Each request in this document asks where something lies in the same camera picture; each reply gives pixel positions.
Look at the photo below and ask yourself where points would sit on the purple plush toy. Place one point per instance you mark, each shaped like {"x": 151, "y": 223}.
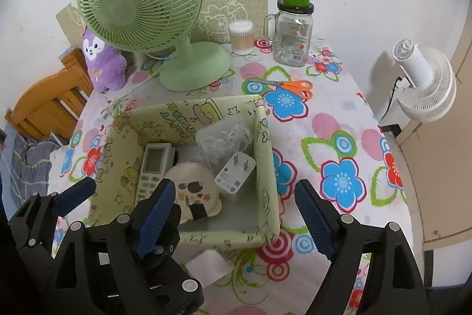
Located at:
{"x": 103, "y": 64}

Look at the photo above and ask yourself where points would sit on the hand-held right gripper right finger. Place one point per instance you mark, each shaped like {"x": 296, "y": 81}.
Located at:
{"x": 313, "y": 215}

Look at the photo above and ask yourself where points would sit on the round printed compact mirror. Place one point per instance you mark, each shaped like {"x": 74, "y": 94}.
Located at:
{"x": 191, "y": 182}

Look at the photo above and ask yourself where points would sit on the white remote control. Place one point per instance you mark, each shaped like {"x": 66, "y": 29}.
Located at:
{"x": 153, "y": 167}

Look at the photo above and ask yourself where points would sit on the cotton swab container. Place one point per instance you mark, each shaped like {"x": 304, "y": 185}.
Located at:
{"x": 241, "y": 40}

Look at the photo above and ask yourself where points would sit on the grey plaid cloth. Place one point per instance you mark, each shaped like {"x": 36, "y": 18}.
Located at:
{"x": 29, "y": 160}

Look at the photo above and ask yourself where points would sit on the printed yellow storage box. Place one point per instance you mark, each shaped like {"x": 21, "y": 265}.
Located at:
{"x": 267, "y": 189}

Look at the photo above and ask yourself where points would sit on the white charger adapter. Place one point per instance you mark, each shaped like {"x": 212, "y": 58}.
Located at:
{"x": 234, "y": 176}

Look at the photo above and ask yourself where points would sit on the clear container of white clips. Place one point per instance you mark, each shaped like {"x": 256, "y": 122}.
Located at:
{"x": 225, "y": 141}

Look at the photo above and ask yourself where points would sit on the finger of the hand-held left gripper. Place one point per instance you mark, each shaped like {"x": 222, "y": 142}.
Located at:
{"x": 177, "y": 274}
{"x": 73, "y": 191}

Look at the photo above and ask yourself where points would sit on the white rectangular block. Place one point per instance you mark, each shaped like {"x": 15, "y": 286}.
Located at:
{"x": 208, "y": 265}

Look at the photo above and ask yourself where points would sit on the floral tablecloth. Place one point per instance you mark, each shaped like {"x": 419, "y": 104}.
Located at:
{"x": 332, "y": 138}

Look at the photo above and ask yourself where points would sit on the green desk fan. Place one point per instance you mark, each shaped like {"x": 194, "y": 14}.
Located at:
{"x": 121, "y": 5}

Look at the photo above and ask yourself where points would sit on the glass jar mug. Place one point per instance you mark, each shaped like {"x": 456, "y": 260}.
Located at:
{"x": 293, "y": 38}

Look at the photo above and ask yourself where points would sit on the white circulating fan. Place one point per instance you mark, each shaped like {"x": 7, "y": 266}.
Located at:
{"x": 424, "y": 75}

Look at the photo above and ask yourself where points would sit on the wooden chair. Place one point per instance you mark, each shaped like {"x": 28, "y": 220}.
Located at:
{"x": 40, "y": 97}

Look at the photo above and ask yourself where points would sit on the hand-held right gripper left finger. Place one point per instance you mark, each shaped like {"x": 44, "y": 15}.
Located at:
{"x": 155, "y": 219}

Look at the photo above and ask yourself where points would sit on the beige wooden door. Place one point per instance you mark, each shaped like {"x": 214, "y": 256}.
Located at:
{"x": 442, "y": 171}

